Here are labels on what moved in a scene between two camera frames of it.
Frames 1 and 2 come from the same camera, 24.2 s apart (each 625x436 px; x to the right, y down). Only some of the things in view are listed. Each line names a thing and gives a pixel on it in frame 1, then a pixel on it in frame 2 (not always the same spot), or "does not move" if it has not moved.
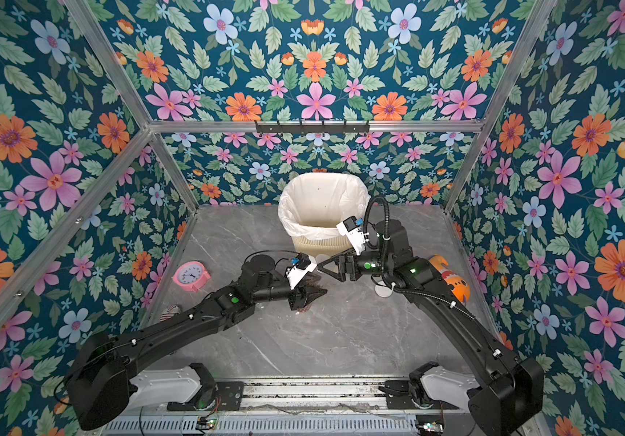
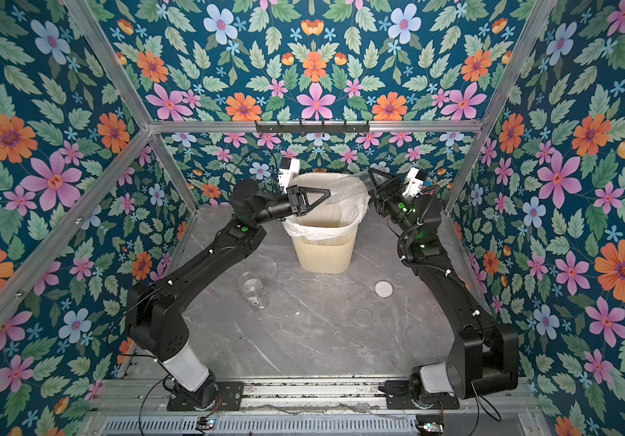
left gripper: [300, 300] → [295, 203]
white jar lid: [381, 291] does not move
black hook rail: [312, 128] does not move
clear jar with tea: [306, 292] → [372, 178]
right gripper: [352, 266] → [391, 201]
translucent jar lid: [320, 258] → [363, 316]
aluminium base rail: [334, 407] does not move
